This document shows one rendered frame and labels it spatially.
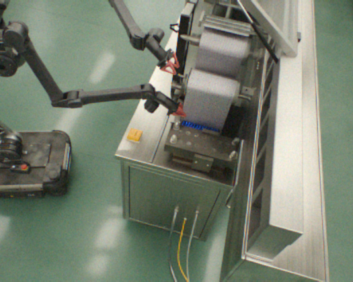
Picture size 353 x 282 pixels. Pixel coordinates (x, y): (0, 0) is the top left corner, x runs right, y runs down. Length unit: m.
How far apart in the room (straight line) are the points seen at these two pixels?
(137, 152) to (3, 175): 1.19
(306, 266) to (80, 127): 2.46
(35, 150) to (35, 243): 0.68
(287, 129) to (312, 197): 0.28
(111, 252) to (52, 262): 0.40
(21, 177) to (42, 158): 0.20
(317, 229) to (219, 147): 0.75
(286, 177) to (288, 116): 0.23
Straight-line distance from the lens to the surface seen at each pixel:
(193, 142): 1.66
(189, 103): 1.65
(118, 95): 1.64
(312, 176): 1.19
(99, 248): 2.47
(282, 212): 0.80
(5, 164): 2.64
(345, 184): 3.29
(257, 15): 1.18
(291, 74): 1.18
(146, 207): 2.16
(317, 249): 1.06
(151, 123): 1.88
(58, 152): 2.63
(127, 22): 1.67
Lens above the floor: 2.31
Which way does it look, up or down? 52 degrees down
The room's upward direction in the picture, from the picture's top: 11 degrees clockwise
